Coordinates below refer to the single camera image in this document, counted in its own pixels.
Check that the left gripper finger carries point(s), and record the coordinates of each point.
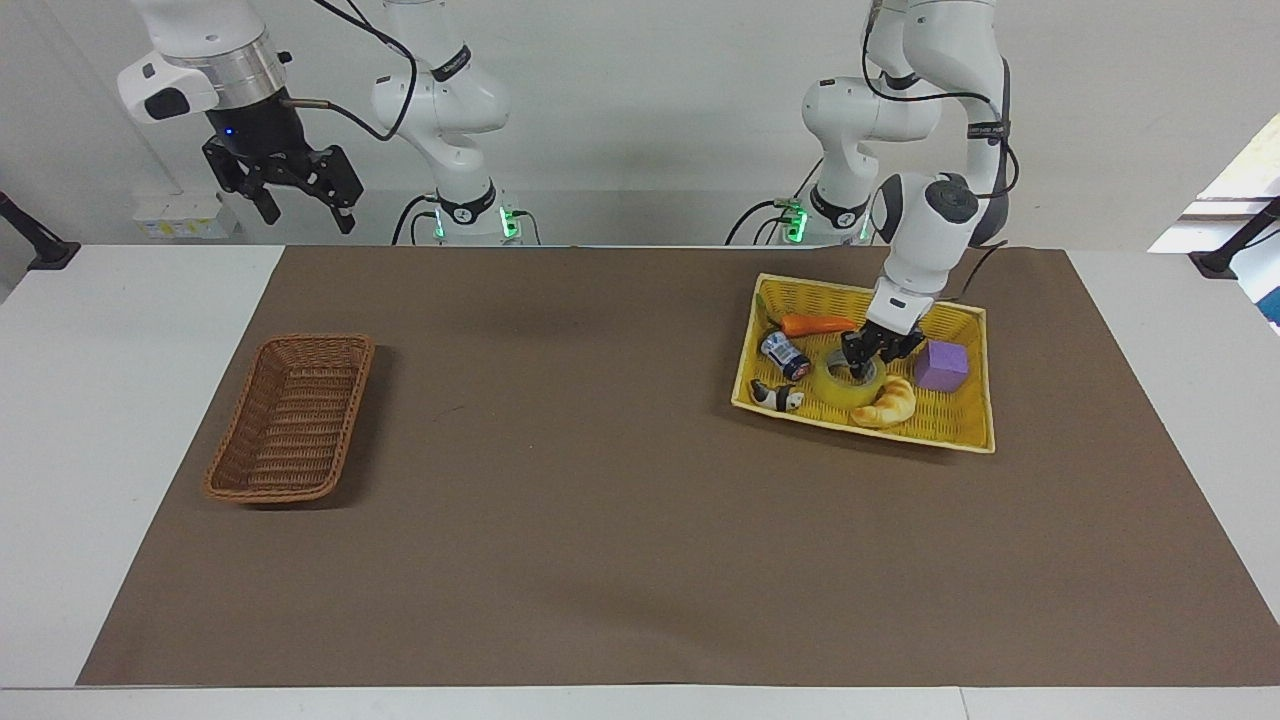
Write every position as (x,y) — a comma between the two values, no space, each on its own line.
(905,350)
(860,357)

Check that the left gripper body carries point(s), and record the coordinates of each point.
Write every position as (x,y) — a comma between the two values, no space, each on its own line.
(893,340)

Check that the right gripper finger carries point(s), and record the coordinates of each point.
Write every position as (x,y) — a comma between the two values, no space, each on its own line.
(245,172)
(330,175)

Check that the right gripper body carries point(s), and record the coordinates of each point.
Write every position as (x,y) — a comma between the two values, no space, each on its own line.
(255,125)

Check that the yellow tape roll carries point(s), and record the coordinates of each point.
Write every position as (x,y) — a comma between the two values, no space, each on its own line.
(835,388)

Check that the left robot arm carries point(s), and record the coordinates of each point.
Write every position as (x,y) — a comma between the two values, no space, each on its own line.
(925,230)

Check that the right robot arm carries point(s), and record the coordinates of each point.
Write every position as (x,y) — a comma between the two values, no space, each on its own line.
(450,100)

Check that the yellow woven basket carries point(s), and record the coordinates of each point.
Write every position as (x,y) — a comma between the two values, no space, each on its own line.
(950,415)

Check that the brown wicker basket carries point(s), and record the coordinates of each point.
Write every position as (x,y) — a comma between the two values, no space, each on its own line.
(290,420)

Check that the purple cube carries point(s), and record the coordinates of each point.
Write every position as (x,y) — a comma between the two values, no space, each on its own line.
(942,366)

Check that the orange toy carrot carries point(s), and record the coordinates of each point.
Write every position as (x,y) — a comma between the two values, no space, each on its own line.
(815,324)

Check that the toy croissant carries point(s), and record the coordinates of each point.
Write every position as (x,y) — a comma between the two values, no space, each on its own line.
(890,405)

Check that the small blue can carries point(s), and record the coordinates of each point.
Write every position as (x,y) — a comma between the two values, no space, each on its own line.
(785,354)

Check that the white box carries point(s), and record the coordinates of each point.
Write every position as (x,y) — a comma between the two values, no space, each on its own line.
(185,218)

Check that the black and white toy figure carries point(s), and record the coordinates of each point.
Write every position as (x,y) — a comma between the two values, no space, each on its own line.
(778,397)

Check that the black stand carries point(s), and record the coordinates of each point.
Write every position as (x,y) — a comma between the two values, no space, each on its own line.
(45,250)
(1225,255)

